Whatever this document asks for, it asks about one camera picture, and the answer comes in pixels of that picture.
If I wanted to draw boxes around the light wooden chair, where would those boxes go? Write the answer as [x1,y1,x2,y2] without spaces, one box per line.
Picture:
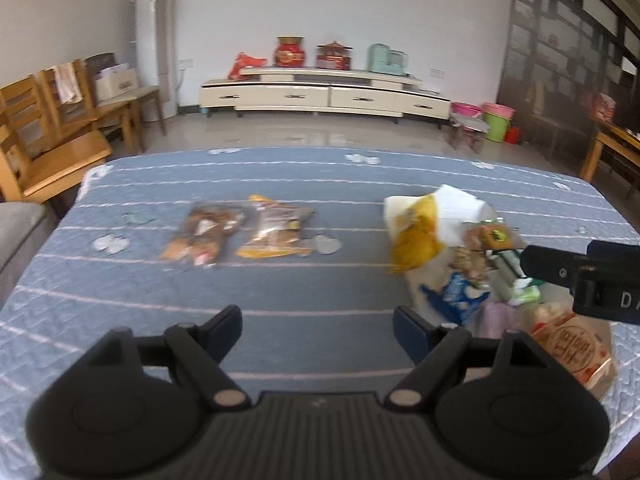
[0,75,112,211]
[40,59,146,156]

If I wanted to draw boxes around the small wooden stool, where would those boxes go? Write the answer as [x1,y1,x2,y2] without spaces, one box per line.
[447,115,490,153]

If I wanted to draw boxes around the tan snack packet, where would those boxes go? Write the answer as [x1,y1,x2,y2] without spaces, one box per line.
[452,227,488,286]

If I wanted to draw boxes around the blue snack packet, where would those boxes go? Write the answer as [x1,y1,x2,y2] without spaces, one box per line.
[421,272,492,322]

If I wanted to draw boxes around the red gift bag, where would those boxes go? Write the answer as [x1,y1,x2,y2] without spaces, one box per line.
[592,94,617,123]

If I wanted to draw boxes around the small orange green packet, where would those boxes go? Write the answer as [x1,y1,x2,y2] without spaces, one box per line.
[479,225,516,252]

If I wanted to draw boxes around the green bucket pink rim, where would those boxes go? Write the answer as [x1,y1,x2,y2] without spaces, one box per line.
[482,102,515,143]

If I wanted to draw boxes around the orange snack packet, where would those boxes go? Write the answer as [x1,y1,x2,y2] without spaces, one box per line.
[234,194,317,260]

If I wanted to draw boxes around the mint green appliance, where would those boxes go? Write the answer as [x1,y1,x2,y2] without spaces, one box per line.
[368,43,408,75]

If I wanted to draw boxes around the red gold jar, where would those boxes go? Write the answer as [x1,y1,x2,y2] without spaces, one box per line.
[274,36,306,67]

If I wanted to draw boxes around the yellow snack pouch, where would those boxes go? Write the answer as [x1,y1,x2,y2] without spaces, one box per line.
[389,195,447,276]

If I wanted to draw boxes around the white carton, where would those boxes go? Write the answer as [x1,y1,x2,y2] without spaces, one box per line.
[95,63,139,102]

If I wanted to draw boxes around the white towel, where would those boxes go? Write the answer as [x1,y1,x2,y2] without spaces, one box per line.
[53,64,82,105]

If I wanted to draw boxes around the white cardboard box red rim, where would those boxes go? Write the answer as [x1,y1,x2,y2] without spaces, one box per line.
[384,185,621,403]

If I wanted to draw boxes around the red plastic bag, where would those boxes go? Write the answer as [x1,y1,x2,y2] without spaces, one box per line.
[228,52,267,81]

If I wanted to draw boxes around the brown cake packet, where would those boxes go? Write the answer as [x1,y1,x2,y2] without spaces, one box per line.
[159,201,252,267]

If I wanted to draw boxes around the dark brown chair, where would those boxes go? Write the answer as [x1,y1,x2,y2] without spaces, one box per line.
[85,52,168,136]

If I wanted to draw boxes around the dark wooden chair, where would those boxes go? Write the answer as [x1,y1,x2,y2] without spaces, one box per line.
[525,80,566,156]

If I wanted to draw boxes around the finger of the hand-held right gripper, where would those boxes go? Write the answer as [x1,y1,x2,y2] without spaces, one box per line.
[587,239,640,266]
[520,245,585,292]

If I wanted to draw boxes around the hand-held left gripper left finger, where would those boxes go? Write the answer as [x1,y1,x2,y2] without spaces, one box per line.
[75,305,251,409]

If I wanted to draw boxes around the grey sofa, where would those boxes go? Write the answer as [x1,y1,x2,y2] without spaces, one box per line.
[0,201,58,306]

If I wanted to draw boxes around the red gift box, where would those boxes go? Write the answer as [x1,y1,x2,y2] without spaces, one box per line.
[316,41,355,71]

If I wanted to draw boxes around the purple snack packet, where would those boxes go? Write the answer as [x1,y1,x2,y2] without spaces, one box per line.
[479,302,523,339]

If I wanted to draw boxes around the white standing air conditioner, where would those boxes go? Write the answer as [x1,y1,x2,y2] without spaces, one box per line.
[135,0,178,121]

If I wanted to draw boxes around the dark wooden display shelf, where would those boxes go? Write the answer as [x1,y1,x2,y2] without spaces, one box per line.
[497,0,640,161]

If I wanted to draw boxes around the wooden dining table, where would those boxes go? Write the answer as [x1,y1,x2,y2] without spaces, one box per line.
[580,125,640,196]

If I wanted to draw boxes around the cream TV cabinet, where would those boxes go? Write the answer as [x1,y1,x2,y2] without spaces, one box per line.
[200,66,451,122]

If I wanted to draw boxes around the round bread packet red print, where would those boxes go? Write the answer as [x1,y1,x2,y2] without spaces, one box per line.
[530,310,617,392]

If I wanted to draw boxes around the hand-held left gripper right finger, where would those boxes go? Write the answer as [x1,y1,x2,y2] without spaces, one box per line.
[385,306,563,409]

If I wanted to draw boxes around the green white candy packet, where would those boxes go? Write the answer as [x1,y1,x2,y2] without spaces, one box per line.
[487,250,543,306]

